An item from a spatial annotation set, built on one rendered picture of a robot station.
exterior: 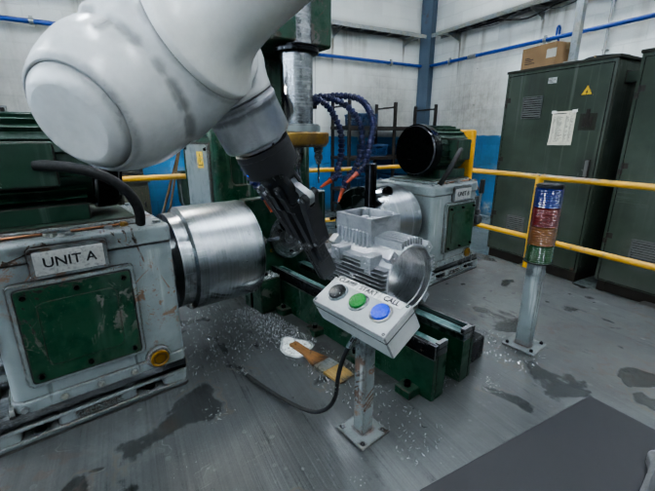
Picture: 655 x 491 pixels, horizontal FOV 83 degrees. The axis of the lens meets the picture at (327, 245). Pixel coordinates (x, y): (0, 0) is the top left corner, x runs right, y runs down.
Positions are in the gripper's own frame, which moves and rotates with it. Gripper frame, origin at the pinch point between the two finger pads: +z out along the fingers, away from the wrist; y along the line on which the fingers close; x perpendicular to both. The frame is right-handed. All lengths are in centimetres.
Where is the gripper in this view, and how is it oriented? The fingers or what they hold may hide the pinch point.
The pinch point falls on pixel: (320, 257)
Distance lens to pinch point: 59.2
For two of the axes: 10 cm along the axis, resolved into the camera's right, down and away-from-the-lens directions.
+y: -6.3, -2.2, 7.5
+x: -6.8, 6.2, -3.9
